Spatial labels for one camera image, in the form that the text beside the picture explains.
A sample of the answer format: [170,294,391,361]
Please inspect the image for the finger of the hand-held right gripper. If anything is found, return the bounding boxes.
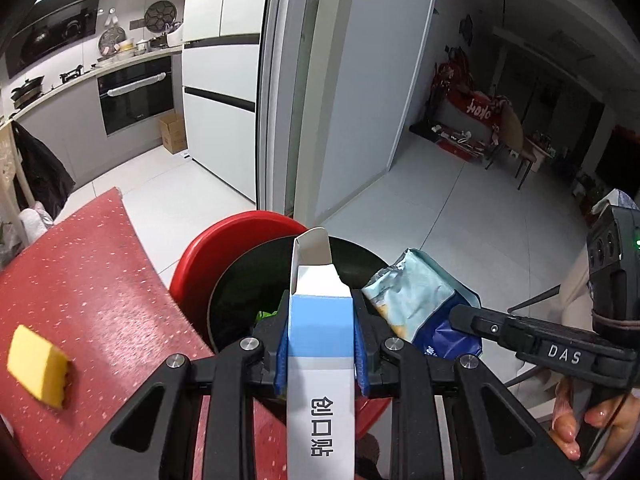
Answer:
[449,305,540,351]

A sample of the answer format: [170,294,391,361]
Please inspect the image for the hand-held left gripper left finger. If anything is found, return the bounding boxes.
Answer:
[62,317,292,480]

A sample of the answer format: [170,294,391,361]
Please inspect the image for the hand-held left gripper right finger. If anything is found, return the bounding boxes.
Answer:
[350,287,583,480]

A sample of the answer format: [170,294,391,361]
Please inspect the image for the white and blue paper box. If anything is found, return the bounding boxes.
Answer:
[286,227,357,480]

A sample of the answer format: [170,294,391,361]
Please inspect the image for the blue snack bag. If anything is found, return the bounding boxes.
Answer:
[361,248,484,361]

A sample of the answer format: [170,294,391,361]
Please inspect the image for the black trash bin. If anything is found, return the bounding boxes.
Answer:
[206,234,401,361]

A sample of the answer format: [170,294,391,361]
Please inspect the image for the person's right hand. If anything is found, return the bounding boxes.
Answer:
[550,377,640,474]

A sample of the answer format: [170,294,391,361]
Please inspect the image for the person's beige clothing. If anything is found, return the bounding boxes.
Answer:
[505,250,597,427]

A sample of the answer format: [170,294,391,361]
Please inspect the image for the red stool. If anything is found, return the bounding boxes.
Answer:
[169,211,393,442]

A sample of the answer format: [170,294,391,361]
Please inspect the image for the brown dining chair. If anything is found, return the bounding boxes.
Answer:
[484,104,539,192]

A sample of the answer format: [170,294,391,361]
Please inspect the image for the red banner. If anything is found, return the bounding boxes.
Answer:
[432,47,512,134]

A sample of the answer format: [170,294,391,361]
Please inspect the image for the white refrigerator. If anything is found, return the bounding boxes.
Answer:
[181,0,262,204]

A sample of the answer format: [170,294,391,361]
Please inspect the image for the yellow sponge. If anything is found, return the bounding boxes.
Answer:
[7,324,72,410]

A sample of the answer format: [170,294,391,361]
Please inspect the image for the cardboard box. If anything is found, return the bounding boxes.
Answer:
[158,112,189,155]

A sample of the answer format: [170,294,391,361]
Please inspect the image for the black built-in oven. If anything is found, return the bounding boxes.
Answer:
[96,55,176,137]

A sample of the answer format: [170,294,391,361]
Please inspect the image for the clear plastic bags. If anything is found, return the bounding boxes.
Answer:
[0,205,54,267]

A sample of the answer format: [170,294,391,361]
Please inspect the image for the black jacket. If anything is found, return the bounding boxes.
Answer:
[12,120,76,222]

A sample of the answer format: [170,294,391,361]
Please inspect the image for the wooden chair with flower cutouts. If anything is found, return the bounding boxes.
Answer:
[0,122,27,253]

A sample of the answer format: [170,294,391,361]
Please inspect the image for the round grey plate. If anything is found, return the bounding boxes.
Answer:
[98,28,126,56]

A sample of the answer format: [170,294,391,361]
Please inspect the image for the round black baking pan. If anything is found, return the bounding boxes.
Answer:
[143,0,179,31]

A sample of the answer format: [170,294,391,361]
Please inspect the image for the black wok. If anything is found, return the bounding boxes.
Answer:
[10,77,46,106]

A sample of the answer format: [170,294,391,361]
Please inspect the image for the black range hood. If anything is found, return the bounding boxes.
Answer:
[5,0,104,79]

